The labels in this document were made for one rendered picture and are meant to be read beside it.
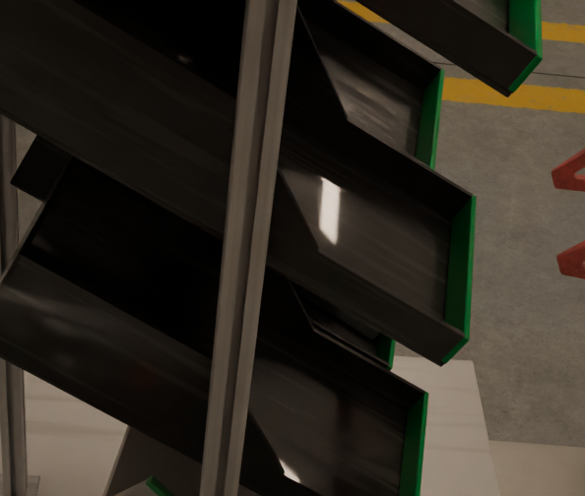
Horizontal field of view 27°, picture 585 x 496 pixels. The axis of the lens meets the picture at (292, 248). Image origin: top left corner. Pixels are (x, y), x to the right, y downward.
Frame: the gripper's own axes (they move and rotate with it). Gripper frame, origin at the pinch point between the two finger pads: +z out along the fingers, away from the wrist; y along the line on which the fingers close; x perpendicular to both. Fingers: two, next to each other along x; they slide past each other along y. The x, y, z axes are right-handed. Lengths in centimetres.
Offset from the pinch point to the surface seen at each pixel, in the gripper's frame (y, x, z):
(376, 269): 16.6, -10.9, 8.7
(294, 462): 17.6, 1.3, 17.4
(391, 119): -0.6, -9.9, 9.4
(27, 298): 20.6, -16.1, 26.0
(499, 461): -21, 43, 15
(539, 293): -161, 135, 26
